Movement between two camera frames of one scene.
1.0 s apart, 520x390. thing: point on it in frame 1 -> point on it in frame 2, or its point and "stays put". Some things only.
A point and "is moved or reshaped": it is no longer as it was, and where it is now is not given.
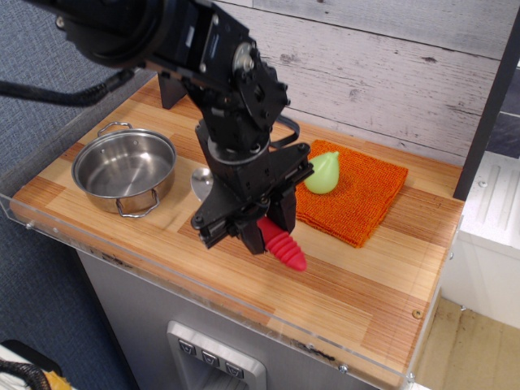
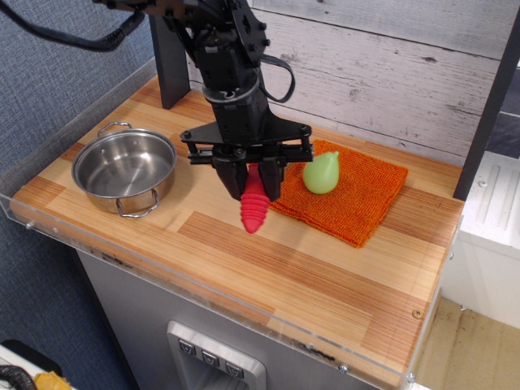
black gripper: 243,193 -> 244,128
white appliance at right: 483,274 stays put
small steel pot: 123,167 stays put
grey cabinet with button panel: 173,340 stays put
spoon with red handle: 276,243 is moved or reshaped
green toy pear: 325,177 stays put
